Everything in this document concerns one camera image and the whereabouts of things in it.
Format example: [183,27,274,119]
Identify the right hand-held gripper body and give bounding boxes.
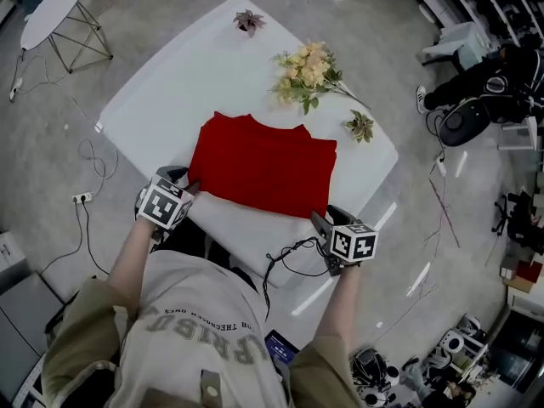
[317,205,380,277]

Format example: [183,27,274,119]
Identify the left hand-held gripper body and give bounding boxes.
[134,166,196,242]

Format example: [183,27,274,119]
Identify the red long-sleeved top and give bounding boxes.
[187,110,338,220]

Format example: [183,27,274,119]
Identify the person's left forearm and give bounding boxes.
[105,217,165,319]

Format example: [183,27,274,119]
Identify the person's right forearm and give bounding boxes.
[316,263,364,350]

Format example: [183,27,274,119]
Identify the person's black trousers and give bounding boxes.
[157,217,260,297]

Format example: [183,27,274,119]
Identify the thin bare twig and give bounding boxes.
[422,178,463,272]

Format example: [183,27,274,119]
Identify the small green-white leaved plant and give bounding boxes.
[343,109,376,145]

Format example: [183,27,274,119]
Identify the phone with blue screen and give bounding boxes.
[263,329,301,366]

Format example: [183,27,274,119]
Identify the white robot head unit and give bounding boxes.
[351,346,401,406]
[426,312,488,374]

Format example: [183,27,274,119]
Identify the person's grey printed sweatshirt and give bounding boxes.
[113,248,295,408]

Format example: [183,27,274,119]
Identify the person's olive jacket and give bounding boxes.
[40,276,363,408]

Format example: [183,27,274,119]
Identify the yellow artificial flower bouquet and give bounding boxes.
[269,40,373,116]

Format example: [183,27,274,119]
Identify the black and white round chair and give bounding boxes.
[437,98,495,149]

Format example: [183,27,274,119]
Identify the black office chair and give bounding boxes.
[491,190,544,244]

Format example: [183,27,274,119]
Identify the stack of cardboard boxes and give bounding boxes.
[500,258,544,295]

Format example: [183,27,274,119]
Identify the small purple-leaved plant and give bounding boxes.
[232,8,268,39]

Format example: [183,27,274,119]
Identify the grey metal cabinet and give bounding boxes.
[0,269,65,404]

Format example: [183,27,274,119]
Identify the white oval side table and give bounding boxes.
[20,0,115,75]

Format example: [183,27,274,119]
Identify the white square stool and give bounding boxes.
[422,20,490,74]

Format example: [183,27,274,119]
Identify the white looped cable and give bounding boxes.
[77,137,120,197]

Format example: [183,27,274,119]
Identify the black floor cable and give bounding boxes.
[38,201,112,276]

